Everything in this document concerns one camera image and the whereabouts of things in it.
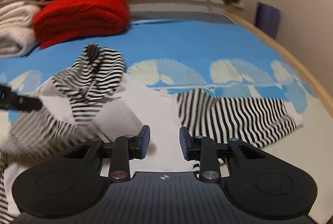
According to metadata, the black white striped garment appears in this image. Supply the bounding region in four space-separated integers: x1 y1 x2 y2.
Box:
1 44 311 223

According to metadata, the cream folded blanket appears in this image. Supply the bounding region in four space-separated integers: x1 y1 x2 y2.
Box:
1 1 41 58

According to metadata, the blue white patterned bedsheet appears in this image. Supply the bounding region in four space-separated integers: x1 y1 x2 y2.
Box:
0 18 333 224

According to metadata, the red folded blanket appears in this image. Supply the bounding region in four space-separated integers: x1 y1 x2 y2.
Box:
32 0 130 49

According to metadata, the purple box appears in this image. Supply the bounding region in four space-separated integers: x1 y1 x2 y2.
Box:
255 2 281 39

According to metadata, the wooden bed frame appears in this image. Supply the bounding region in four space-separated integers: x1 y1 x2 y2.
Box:
225 12 333 117

